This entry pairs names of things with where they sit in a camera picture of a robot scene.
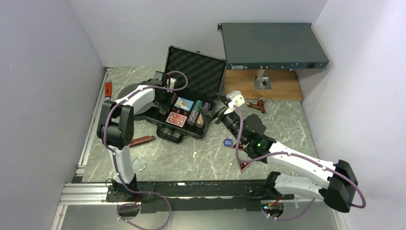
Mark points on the orange poker chip stack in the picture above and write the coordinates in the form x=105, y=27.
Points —
x=174, y=98

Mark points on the black poker set case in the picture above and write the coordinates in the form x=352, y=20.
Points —
x=205, y=76

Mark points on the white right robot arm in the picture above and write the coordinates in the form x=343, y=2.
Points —
x=334, y=183

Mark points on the grey rack network device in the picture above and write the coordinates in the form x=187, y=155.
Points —
x=278, y=46

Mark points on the red playing card deck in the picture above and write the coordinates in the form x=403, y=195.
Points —
x=176, y=119

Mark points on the clear round lid left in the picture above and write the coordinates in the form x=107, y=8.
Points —
x=139, y=164

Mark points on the red black utility knife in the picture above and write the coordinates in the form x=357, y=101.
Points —
x=142, y=140

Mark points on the green orange chip stack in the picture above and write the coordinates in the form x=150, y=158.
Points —
x=194, y=113

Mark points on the red triangle token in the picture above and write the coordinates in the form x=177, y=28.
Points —
x=238, y=146
x=243, y=166

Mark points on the purple orange chip stack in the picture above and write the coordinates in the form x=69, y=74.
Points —
x=200, y=122

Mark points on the red adjustable wrench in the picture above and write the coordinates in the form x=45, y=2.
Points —
x=108, y=89

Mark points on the red triangle token upper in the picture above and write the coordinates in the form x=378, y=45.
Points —
x=238, y=146

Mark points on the blue small blind button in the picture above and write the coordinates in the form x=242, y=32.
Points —
x=228, y=142

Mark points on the blue playing card deck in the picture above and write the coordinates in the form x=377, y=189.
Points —
x=184, y=104

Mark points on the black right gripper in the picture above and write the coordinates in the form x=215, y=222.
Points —
x=208, y=116

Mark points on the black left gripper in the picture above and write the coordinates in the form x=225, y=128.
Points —
x=170, y=96

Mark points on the black filament spool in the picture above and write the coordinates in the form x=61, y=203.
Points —
x=141, y=102

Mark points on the metal device stand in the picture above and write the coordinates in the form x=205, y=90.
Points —
x=261, y=81

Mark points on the wooden base board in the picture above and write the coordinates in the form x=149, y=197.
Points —
x=274, y=84

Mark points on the grey poker chip stack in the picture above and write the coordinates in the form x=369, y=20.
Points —
x=162, y=111

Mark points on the brass red valve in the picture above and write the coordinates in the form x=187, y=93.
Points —
x=258, y=106

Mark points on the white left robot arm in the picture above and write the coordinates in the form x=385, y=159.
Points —
x=116, y=124

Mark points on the red triangle token lower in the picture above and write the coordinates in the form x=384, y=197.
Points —
x=243, y=166

